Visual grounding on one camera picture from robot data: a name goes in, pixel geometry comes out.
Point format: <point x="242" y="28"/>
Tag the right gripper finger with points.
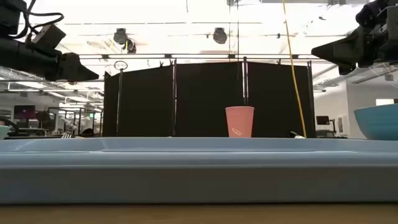
<point x="342" y="51"/>

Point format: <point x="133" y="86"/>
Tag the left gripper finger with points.
<point x="74" y="71"/>

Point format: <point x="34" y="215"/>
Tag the blue bowl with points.
<point x="379" y="123"/>

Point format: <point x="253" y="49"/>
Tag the teal plate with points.
<point x="3" y="132"/>

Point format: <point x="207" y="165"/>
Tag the pink cup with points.
<point x="239" y="121"/>

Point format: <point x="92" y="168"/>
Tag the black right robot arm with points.
<point x="370" y="12"/>

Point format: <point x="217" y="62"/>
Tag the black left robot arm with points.
<point x="12" y="18"/>

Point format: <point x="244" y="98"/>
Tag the blue plastic tray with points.
<point x="199" y="174"/>

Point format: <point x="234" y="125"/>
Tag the dark computer monitor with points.
<point x="24" y="112"/>

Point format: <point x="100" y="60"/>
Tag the black hanging spotlight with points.
<point x="122" y="37"/>
<point x="219" y="35"/>

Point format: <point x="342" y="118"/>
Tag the small black monitor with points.
<point x="322" y="120"/>

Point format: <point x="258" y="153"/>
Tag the long fluorescent light bar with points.
<point x="199" y="56"/>

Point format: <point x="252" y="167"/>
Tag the black partition screen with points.
<point x="202" y="99"/>

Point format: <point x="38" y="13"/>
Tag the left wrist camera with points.
<point x="49" y="35"/>

